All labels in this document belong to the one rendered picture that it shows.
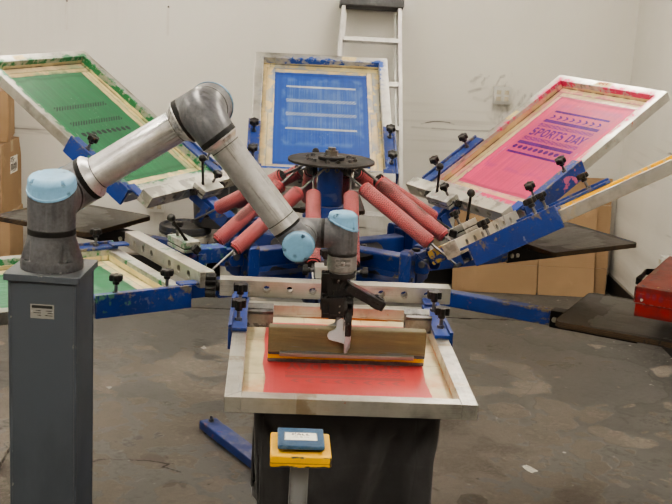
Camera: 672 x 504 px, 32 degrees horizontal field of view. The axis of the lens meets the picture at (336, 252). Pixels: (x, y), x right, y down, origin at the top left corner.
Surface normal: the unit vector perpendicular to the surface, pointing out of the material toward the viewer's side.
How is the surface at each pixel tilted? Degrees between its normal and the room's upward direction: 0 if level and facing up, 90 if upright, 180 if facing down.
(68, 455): 90
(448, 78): 90
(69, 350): 90
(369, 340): 93
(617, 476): 0
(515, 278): 75
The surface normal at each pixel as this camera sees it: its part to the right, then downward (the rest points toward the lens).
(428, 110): 0.05, 0.24
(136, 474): 0.05, -0.97
